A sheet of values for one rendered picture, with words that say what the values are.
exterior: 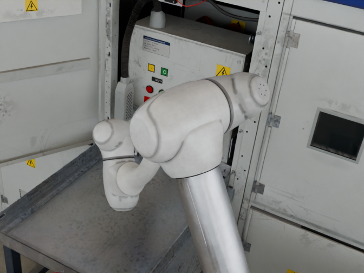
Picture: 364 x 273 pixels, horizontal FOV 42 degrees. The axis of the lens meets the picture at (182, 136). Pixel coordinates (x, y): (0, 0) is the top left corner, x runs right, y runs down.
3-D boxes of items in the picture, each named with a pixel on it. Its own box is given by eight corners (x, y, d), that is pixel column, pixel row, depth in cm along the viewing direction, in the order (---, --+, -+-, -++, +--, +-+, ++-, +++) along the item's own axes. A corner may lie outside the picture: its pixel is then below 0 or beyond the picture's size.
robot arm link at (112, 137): (109, 123, 161) (112, 161, 160) (84, 118, 147) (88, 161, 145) (137, 118, 157) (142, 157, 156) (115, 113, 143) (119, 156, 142)
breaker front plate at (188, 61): (224, 167, 193) (243, 57, 168) (124, 129, 210) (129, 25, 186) (225, 165, 194) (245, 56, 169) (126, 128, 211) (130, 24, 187)
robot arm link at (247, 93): (216, 75, 118) (176, 88, 110) (270, 54, 104) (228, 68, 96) (233, 124, 119) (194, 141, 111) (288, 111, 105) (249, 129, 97)
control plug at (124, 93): (123, 124, 196) (124, 86, 187) (114, 121, 197) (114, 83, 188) (134, 117, 202) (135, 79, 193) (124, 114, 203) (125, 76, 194)
